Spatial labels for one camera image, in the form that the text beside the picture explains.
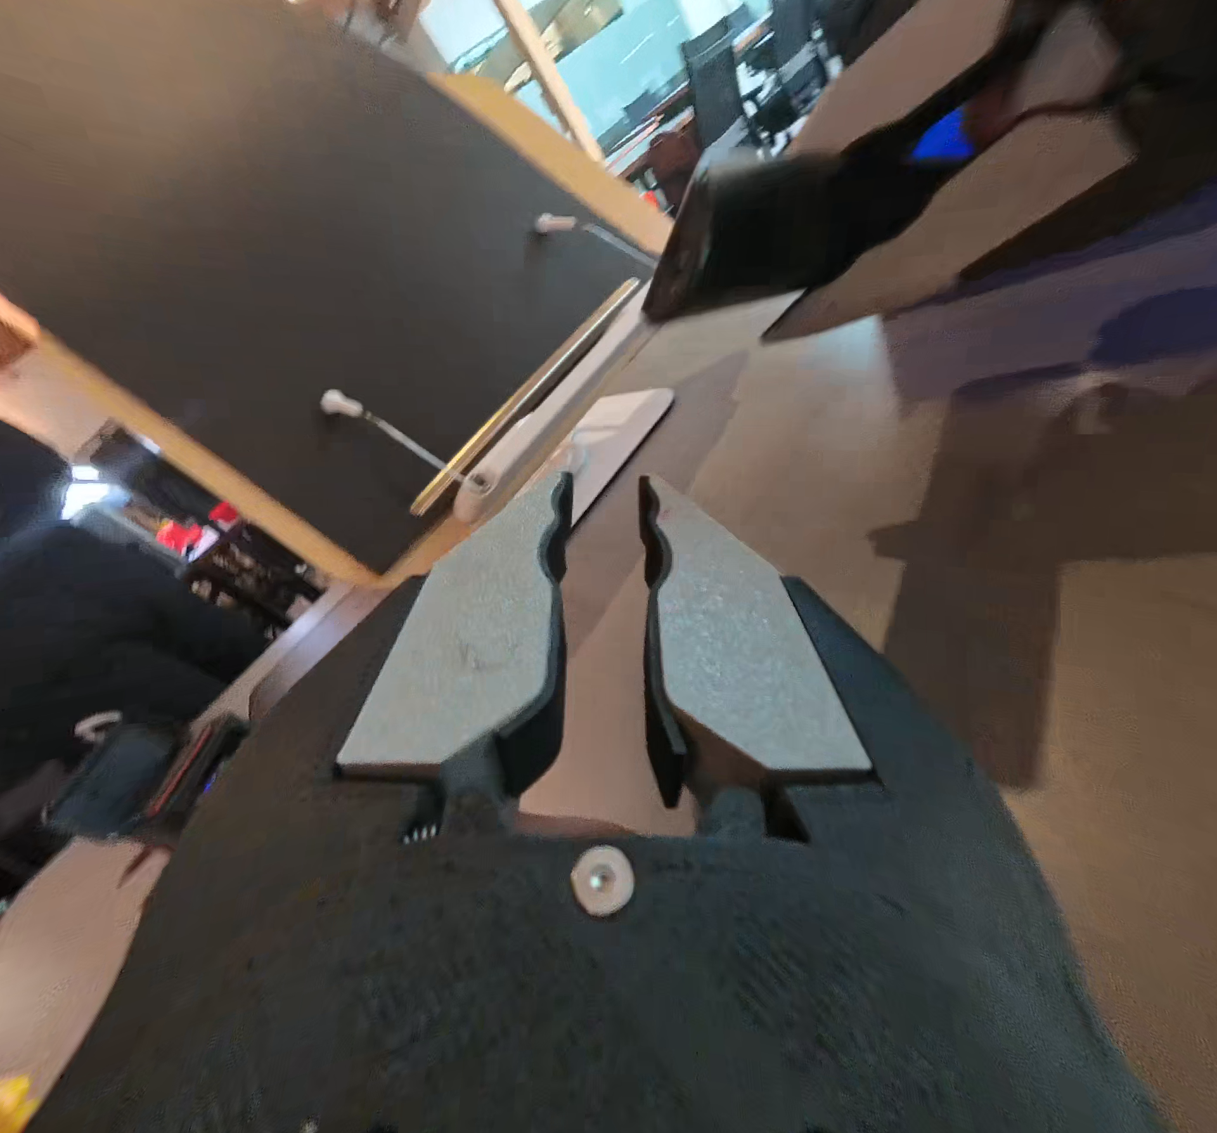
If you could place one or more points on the wooden post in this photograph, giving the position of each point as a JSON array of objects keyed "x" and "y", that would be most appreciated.
[{"x": 532, "y": 39}]

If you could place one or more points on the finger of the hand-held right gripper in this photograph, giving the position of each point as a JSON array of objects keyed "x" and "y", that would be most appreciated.
[
  {"x": 913, "y": 68},
  {"x": 903, "y": 269}
]

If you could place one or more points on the large blue storage bin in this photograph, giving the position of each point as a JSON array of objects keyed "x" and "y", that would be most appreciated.
[{"x": 943, "y": 135}]

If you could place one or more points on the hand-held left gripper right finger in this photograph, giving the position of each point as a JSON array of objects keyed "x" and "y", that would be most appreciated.
[{"x": 751, "y": 667}]

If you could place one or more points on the black board with wooden rim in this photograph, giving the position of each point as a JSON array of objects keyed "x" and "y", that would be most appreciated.
[{"x": 286, "y": 201}]

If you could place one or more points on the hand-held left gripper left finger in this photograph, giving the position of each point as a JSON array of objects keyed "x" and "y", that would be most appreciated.
[{"x": 456, "y": 658}]

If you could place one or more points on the dark zip case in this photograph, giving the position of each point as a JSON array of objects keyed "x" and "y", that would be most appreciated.
[{"x": 113, "y": 771}]

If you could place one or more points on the black office chair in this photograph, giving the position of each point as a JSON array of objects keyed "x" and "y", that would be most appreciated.
[
  {"x": 713, "y": 86},
  {"x": 794, "y": 39}
]

